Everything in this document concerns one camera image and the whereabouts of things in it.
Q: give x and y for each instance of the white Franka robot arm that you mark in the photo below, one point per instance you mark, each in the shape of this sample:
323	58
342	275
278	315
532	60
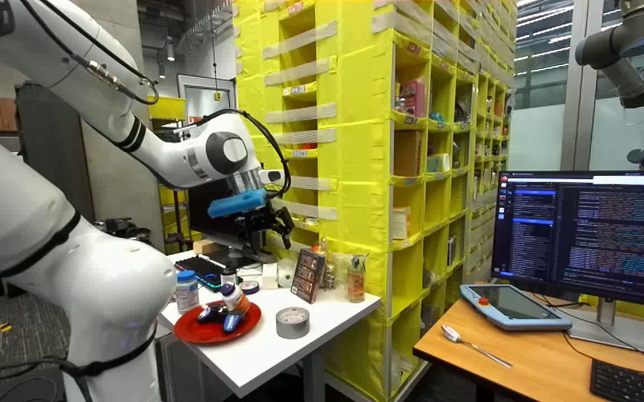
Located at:
39	223

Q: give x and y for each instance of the grey tape roll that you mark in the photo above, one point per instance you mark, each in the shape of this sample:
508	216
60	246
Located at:
292	321

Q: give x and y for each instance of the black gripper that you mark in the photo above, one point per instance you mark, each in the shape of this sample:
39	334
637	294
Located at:
255	218

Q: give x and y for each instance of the wooden desk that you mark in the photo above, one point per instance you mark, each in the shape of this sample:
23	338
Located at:
514	368

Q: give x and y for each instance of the black backlit keyboard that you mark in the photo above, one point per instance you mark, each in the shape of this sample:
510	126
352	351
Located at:
204	270

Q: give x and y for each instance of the orange filled glass jar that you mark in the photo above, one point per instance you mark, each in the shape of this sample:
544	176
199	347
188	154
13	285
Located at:
356	280

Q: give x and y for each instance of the plain black keyboard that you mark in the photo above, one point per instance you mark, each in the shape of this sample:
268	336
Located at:
636	385

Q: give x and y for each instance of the monitor showing code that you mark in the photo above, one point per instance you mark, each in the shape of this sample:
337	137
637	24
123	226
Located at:
591	234

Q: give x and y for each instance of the black Dell monitor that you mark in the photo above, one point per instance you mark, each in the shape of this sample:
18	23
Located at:
204	215

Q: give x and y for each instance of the clear bottle blue cap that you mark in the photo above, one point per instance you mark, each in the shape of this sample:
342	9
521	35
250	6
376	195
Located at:
186	290

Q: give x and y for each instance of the grey industrial robot arm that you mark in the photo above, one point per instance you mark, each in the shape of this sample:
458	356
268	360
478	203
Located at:
636	70

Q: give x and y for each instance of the white bottle purple cap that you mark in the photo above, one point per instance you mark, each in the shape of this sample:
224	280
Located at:
237	297

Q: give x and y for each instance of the yellow fabric shelf unit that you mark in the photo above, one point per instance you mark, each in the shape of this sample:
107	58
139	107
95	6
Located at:
359	148

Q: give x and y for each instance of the dark picture frame card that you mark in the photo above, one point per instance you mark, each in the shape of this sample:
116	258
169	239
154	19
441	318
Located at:
306	272

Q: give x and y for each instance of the red plate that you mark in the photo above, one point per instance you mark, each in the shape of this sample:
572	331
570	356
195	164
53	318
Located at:
199	331

